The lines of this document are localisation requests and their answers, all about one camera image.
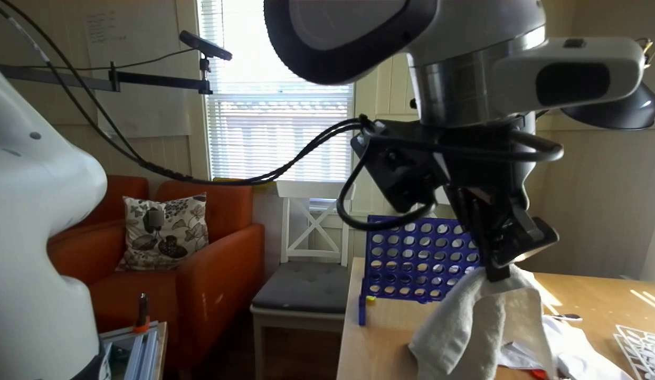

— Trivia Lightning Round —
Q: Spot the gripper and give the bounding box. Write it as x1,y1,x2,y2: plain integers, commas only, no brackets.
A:
437,112,560,283

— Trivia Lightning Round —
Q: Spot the white towel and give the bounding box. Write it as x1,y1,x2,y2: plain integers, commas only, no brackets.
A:
408,264,558,380

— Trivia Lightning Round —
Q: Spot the blue connect four game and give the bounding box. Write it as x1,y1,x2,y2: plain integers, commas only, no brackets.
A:
358,214,484,326

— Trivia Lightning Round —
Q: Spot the white crumpled cloth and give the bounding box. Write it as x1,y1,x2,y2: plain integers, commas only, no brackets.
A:
497,313,635,380

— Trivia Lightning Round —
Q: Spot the white lattice trivet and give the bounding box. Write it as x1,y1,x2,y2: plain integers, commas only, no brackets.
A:
613,325,655,380

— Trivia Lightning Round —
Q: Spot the white chair with grey cushion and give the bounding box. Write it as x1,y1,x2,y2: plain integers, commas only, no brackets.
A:
250,181,356,380

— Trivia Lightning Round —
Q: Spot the window with blinds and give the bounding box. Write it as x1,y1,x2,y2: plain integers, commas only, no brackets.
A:
197,0,356,183

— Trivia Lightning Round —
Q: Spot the orange armchair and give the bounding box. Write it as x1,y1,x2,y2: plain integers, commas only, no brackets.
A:
48,175,265,380

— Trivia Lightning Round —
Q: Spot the floral pattern pillow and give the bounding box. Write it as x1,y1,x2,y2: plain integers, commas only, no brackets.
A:
116,193,210,272

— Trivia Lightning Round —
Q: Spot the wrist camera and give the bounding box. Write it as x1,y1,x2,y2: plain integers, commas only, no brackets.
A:
350,119,450,214

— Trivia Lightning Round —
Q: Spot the camera on mount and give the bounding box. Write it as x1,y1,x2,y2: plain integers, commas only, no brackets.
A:
0,30,233,96

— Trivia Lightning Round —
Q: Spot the paper sheet on wall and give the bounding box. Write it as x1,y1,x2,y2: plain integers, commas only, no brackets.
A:
83,4,193,139

